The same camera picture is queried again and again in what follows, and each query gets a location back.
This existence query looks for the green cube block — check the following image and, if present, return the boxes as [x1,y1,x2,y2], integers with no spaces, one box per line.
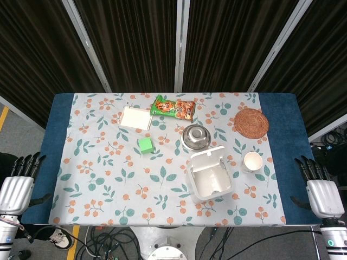
[137,137,154,156]

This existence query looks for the green orange snack bag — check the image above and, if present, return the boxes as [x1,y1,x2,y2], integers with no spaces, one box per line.
[150,94,196,123]

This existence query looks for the blue table cover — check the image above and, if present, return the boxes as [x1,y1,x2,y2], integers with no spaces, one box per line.
[21,93,322,226]

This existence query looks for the dark folding screen panels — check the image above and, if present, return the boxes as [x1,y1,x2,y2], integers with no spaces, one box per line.
[0,0,347,141]

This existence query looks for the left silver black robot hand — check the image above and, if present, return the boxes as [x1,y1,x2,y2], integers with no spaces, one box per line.
[0,152,53,217]

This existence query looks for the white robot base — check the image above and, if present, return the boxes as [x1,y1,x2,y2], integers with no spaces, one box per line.
[128,226,209,260]

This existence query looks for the stainless steel bowl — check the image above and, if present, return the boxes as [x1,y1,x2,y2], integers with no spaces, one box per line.
[181,125,213,151]

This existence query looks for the white flat box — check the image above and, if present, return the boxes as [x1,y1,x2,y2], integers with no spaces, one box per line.
[119,106,153,132]

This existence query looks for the black floor cables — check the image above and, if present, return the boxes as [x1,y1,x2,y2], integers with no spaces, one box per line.
[16,225,329,260]

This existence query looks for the black white sneaker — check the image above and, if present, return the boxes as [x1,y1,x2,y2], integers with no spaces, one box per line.
[48,229,75,250]

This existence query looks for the white paper cup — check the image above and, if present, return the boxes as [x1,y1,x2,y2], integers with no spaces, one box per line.
[242,151,263,173]

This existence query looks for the round woven rattan coaster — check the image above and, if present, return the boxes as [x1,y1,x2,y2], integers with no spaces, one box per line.
[234,108,269,140]

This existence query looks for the floral tablecloth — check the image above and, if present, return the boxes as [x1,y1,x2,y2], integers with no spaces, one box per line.
[47,93,287,227]

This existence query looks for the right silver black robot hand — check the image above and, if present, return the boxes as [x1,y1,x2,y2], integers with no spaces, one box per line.
[290,154,346,219]

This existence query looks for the white plastic container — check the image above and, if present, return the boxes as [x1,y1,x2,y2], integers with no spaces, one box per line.
[185,145,234,204]

